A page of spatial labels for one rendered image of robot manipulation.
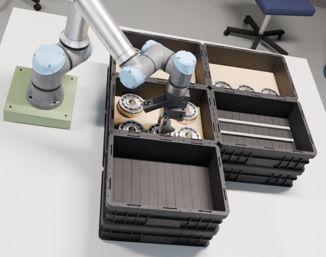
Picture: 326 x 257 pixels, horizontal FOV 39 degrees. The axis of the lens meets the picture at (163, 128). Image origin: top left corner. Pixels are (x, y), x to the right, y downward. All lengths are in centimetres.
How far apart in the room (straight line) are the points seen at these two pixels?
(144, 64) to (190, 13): 259
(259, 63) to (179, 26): 171
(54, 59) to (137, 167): 50
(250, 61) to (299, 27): 227
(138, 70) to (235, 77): 78
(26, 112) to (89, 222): 51
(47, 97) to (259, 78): 98
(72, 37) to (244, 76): 84
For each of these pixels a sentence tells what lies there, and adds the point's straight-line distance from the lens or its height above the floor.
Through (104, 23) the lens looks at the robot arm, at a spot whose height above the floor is 126.
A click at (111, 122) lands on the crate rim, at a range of 164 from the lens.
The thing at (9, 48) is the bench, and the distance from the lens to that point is 224.
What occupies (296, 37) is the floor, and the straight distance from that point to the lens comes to 430.
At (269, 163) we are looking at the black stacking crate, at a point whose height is 84.
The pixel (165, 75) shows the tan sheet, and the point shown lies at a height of 83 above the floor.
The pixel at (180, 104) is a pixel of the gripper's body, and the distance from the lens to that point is 166.
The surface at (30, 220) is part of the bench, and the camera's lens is 165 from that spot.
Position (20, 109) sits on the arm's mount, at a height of 76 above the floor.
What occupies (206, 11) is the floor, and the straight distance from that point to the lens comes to 416.
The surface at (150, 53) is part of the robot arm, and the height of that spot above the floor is 118.
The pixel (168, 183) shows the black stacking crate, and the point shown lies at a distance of 164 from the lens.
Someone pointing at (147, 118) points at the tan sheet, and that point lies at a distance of 182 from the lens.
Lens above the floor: 212
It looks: 46 degrees down
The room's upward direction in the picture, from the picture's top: 19 degrees clockwise
